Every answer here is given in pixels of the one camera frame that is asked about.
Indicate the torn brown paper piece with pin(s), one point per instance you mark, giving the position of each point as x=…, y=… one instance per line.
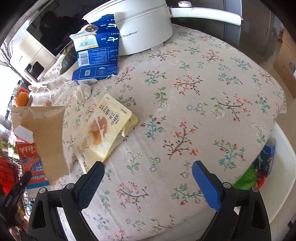
x=46, y=139

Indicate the yellow snack bag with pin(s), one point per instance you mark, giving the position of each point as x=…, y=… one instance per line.
x=108, y=129

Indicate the grey metal refrigerator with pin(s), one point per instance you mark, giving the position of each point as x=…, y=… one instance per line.
x=254, y=34

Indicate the blue cardboard box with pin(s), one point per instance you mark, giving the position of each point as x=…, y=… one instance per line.
x=268, y=157

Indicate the dark green squash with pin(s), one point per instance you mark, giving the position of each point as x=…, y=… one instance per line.
x=68, y=61

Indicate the crumpled white tissue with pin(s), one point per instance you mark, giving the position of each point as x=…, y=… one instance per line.
x=82, y=92

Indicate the floral tablecloth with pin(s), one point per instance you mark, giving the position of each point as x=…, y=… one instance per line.
x=185, y=115

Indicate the large orange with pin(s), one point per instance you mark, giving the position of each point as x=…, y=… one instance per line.
x=21, y=99

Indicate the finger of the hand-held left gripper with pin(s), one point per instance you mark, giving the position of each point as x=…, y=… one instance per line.
x=22, y=183

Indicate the white microwave oven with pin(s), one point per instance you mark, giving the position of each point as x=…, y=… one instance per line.
x=53, y=27

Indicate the white plastic bin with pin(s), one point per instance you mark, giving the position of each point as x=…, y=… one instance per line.
x=284, y=162

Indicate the beige countertop appliance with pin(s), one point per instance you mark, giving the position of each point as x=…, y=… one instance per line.
x=25, y=58

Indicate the brown cardboard carton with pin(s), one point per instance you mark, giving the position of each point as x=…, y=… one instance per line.
x=285, y=60

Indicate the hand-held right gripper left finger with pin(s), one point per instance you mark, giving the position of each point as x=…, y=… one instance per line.
x=92, y=180

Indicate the white electric cooking pot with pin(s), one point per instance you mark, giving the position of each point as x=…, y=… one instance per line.
x=143, y=30

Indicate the blue white milk carton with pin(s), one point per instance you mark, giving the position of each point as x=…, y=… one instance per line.
x=99, y=58

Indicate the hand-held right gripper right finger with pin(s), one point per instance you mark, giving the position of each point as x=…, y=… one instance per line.
x=205, y=183

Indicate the green orange cardboard box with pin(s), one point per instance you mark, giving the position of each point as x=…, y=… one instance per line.
x=245, y=178

